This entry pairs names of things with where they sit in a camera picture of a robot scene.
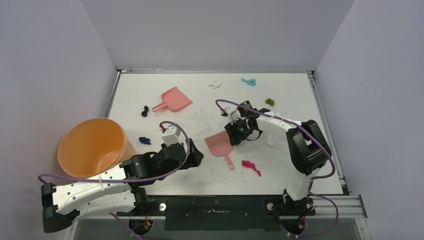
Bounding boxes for white paper scrap far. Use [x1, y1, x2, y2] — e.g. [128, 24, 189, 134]
[208, 80, 222, 89]

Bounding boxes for pink plastic dustpan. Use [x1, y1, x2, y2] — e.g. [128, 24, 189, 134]
[152, 86, 193, 113]

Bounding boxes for magenta paper scrap near brush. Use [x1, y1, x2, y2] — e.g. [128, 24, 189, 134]
[241, 159, 262, 177]

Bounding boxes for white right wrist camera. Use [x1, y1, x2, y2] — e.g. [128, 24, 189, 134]
[224, 106, 241, 122]

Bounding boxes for orange plastic bucket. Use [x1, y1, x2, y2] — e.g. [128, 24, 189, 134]
[57, 117, 137, 179]

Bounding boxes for pink plastic hand brush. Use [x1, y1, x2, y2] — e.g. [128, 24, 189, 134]
[204, 130, 235, 170]

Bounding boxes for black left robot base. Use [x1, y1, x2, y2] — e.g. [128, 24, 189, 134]
[129, 187, 155, 236]

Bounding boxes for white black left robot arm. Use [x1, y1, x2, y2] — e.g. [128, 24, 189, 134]
[41, 140, 204, 233]

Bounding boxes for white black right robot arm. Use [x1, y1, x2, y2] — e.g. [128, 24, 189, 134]
[220, 100, 332, 215]

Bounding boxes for cyan paper scrap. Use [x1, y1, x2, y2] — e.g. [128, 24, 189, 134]
[241, 78, 257, 87]

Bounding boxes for green paper scrap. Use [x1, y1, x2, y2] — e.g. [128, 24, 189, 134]
[265, 98, 275, 106]

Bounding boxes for black paper scrap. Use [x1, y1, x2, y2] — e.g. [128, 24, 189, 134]
[141, 105, 149, 118]

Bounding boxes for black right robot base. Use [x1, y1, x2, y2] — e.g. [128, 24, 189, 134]
[264, 195, 316, 236]

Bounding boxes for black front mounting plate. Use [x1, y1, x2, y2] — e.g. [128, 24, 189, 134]
[149, 195, 281, 232]

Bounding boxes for dark blue paper scrap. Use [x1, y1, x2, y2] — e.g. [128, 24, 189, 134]
[138, 136, 151, 145]

